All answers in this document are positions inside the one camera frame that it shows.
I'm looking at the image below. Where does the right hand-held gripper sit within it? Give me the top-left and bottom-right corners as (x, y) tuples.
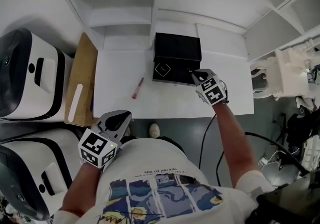
(186, 67), (229, 106)

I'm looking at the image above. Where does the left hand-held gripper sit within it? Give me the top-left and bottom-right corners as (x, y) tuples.
(77, 110), (133, 170)

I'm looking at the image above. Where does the black hinged box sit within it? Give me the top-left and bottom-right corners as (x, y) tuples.
(151, 32), (203, 86)

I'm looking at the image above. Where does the black square makeup compact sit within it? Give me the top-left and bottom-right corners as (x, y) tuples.
(154, 62), (172, 79)

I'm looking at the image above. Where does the red makeup pen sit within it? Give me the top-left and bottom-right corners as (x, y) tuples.
(131, 77), (145, 100)

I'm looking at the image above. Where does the person's left forearm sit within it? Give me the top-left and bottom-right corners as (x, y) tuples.
(60, 161), (106, 217)

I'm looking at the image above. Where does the person's right forearm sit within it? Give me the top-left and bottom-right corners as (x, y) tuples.
(211, 102), (261, 189)

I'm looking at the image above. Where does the brown cardboard box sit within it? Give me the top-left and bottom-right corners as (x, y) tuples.
(64, 32), (99, 127)

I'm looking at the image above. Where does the person's white shoe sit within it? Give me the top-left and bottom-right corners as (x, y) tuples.
(148, 123), (161, 139)

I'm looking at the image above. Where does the person's white printed t-shirt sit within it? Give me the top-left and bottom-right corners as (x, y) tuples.
(52, 137), (276, 224)

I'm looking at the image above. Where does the white and black machine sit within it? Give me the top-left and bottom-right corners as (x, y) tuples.
(0, 28), (75, 122)
(0, 128), (84, 221)

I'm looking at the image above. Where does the white ornate chair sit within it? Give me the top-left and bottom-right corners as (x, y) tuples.
(249, 39), (320, 101)

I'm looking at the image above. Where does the white open shelf unit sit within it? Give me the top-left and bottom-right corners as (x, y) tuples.
(59, 0), (166, 51)

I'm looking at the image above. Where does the white cube shelf unit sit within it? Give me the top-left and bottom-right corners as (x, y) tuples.
(243, 0), (320, 64)

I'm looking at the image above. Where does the black equipment pile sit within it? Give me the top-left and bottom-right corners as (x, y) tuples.
(273, 112), (320, 150)

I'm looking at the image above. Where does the black shiny backpack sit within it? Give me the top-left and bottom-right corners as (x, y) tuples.
(246, 169), (320, 224)

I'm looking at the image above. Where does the thin black cable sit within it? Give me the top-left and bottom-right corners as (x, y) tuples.
(198, 114), (226, 186)

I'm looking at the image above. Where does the thick black cable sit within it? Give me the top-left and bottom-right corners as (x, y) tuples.
(244, 131), (310, 176)

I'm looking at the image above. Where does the white cable bundle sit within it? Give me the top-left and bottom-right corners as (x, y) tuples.
(258, 149), (301, 171)

